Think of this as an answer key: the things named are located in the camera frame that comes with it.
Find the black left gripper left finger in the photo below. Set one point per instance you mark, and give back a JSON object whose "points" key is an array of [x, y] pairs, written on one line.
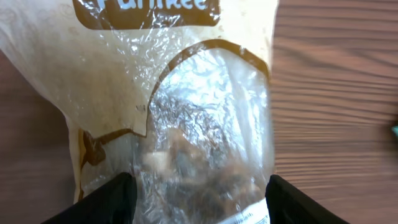
{"points": [[112, 203]]}

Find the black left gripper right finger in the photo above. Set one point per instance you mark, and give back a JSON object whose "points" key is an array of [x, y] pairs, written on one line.
{"points": [[288, 205]]}

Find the brown teal snack bag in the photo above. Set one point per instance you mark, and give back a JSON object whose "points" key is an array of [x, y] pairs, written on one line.
{"points": [[175, 93]]}

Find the mint green wipes pack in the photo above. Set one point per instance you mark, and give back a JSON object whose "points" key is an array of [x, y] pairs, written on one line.
{"points": [[395, 130]]}

